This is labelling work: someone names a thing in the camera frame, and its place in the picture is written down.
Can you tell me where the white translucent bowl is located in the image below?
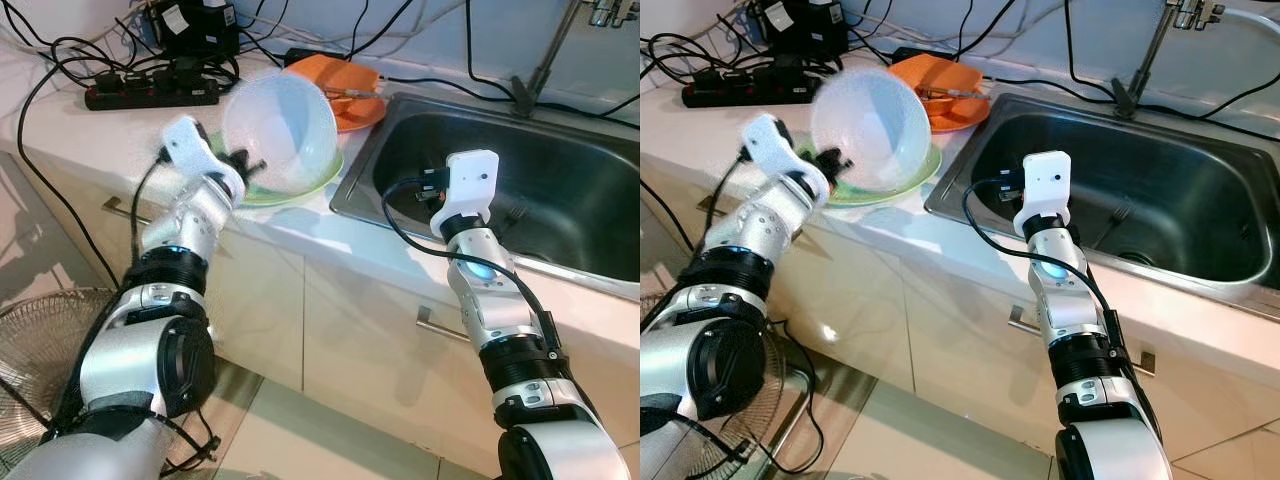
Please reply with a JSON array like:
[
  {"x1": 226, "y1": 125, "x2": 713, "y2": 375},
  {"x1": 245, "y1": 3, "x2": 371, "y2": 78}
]
[
  {"x1": 220, "y1": 70, "x2": 341, "y2": 196},
  {"x1": 808, "y1": 68, "x2": 936, "y2": 196}
]

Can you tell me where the green plastic plate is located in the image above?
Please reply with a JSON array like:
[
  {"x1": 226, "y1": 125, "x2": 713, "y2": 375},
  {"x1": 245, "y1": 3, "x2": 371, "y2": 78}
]
[
  {"x1": 210, "y1": 130, "x2": 346, "y2": 209},
  {"x1": 795, "y1": 135, "x2": 943, "y2": 209}
]

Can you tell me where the white kitchen cabinet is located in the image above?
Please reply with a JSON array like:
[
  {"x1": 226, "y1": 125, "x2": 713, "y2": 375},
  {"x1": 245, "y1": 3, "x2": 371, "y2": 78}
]
[
  {"x1": 640, "y1": 170, "x2": 1280, "y2": 480},
  {"x1": 0, "y1": 150, "x2": 641, "y2": 480}
]

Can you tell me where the orange plastic plate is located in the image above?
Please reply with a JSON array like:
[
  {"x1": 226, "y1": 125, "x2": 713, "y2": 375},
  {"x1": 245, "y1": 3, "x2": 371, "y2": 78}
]
[
  {"x1": 330, "y1": 90, "x2": 389, "y2": 134},
  {"x1": 925, "y1": 92, "x2": 993, "y2": 134}
]

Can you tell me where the black power strip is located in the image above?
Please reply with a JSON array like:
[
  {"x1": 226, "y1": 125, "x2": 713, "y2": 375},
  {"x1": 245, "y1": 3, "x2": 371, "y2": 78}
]
[
  {"x1": 682, "y1": 80, "x2": 823, "y2": 109},
  {"x1": 83, "y1": 80, "x2": 221, "y2": 111}
]

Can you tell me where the black power adapter box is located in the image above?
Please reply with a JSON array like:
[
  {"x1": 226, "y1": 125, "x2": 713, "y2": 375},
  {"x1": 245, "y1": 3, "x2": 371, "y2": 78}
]
[
  {"x1": 755, "y1": 0, "x2": 846, "y2": 59},
  {"x1": 145, "y1": 0, "x2": 241, "y2": 61}
]

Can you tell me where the stainless steel sink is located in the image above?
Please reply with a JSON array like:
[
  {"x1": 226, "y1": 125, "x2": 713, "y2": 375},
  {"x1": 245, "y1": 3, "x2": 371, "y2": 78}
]
[
  {"x1": 925, "y1": 93, "x2": 1280, "y2": 321},
  {"x1": 330, "y1": 93, "x2": 641, "y2": 301}
]

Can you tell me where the dark metal faucet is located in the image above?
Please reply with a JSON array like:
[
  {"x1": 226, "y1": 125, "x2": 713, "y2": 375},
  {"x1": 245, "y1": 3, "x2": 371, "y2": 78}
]
[
  {"x1": 1110, "y1": 0, "x2": 1226, "y2": 121},
  {"x1": 510, "y1": 0, "x2": 636, "y2": 119}
]

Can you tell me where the grey floor fan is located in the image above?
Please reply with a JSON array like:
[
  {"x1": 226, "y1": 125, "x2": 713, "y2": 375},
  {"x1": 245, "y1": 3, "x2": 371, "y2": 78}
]
[
  {"x1": 640, "y1": 290, "x2": 816, "y2": 476},
  {"x1": 0, "y1": 288, "x2": 131, "y2": 471}
]

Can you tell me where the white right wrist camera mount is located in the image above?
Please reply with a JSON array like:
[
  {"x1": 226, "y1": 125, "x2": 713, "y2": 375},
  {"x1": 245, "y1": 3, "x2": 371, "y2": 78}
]
[
  {"x1": 432, "y1": 150, "x2": 501, "y2": 236},
  {"x1": 1012, "y1": 150, "x2": 1073, "y2": 236}
]

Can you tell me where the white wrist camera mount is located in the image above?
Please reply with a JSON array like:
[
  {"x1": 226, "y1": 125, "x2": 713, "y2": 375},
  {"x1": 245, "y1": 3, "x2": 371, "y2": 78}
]
[
  {"x1": 160, "y1": 115, "x2": 246, "y2": 196},
  {"x1": 742, "y1": 113, "x2": 831, "y2": 196},
  {"x1": 432, "y1": 150, "x2": 501, "y2": 236},
  {"x1": 1012, "y1": 150, "x2": 1073, "y2": 236}
]

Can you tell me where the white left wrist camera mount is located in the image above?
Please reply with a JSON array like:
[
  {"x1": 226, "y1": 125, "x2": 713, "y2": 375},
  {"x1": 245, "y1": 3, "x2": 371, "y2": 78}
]
[
  {"x1": 742, "y1": 113, "x2": 831, "y2": 196},
  {"x1": 160, "y1": 115, "x2": 246, "y2": 196}
]

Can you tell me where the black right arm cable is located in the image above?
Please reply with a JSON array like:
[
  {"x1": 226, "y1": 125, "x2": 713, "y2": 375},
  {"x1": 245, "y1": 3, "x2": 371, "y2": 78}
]
[
  {"x1": 962, "y1": 178, "x2": 1131, "y2": 361},
  {"x1": 382, "y1": 178, "x2": 561, "y2": 361}
]

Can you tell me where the black hanging wall cable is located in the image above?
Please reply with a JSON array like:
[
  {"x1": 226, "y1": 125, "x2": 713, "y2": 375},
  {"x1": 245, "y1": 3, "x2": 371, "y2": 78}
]
[
  {"x1": 1062, "y1": 0, "x2": 1079, "y2": 81},
  {"x1": 462, "y1": 0, "x2": 479, "y2": 81}
]

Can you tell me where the black power strip cord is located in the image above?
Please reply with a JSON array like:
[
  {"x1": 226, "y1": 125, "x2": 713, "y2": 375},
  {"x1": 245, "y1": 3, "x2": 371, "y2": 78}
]
[
  {"x1": 15, "y1": 55, "x2": 126, "y2": 291},
  {"x1": 640, "y1": 175, "x2": 696, "y2": 251}
]

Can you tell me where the white faucet hose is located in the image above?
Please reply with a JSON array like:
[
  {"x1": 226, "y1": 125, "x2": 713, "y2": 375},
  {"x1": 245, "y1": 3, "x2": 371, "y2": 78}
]
[{"x1": 1215, "y1": 5, "x2": 1280, "y2": 41}]

